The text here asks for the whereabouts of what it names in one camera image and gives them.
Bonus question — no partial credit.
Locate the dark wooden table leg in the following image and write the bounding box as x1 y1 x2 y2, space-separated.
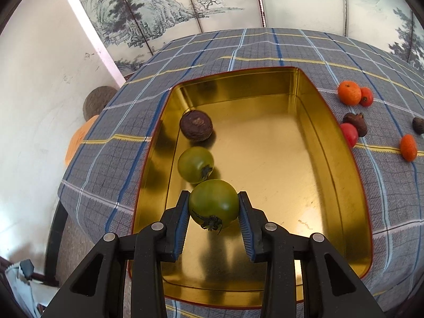
45 202 69 286

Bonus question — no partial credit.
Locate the white cloth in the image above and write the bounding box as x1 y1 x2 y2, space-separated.
4 262 50 318

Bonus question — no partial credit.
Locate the landscape painted folding screen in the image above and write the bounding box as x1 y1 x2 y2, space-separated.
71 0 424 73

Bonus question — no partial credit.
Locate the orange tangerine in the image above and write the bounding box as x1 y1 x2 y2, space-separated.
400 134 418 162
337 80 362 106

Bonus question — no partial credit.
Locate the dark object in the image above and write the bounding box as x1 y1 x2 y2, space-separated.
20 260 36 281

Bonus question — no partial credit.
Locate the gold metal tin tray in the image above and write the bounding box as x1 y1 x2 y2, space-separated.
127 67 373 308

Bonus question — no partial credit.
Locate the blue plaid tablecloth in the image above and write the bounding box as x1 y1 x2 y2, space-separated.
58 28 424 318

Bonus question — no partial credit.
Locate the orange plastic stool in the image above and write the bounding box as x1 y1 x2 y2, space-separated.
64 115 100 168

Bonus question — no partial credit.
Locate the small red tomato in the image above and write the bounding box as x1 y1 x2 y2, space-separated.
340 123 359 148
360 87 374 107

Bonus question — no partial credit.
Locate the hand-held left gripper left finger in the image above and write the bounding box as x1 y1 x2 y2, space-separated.
40 190 192 318

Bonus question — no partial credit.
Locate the round grey millstone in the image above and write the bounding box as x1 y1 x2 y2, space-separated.
83 86 118 122

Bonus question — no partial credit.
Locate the green tomato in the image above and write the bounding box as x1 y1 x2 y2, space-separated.
188 179 240 234
178 146 215 183

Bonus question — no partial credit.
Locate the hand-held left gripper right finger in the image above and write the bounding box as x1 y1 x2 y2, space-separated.
238 191 387 318

